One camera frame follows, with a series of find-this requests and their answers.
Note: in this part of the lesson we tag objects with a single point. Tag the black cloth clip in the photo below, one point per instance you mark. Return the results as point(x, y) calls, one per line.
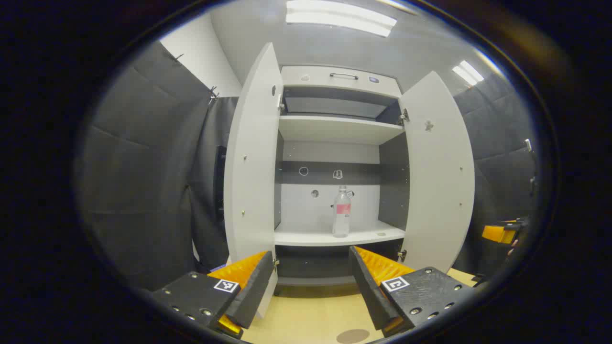
point(177, 57)
point(213, 93)

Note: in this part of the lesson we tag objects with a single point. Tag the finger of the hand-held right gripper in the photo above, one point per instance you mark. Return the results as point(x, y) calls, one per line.
point(497, 234)

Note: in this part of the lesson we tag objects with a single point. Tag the white cabinet door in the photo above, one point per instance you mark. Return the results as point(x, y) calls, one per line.
point(437, 181)
point(253, 167)

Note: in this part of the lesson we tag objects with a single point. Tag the black backdrop cloth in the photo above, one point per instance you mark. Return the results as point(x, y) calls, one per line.
point(143, 167)

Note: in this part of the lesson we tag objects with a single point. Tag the long ceiling light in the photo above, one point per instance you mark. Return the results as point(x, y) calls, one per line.
point(468, 72)
point(339, 16)

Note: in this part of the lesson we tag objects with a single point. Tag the round brown coaster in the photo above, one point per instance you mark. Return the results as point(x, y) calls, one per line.
point(353, 336)

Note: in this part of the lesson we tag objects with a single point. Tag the clear plastic bottle pink label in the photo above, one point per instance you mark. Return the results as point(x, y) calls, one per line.
point(341, 212)

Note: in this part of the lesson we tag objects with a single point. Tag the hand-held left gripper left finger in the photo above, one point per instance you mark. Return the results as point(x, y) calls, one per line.
point(253, 291)

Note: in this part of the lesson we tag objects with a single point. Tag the white cabinet shelf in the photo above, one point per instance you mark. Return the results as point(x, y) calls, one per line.
point(306, 236)
point(334, 130)

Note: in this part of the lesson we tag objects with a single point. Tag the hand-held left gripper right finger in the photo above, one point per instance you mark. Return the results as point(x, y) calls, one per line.
point(370, 291)

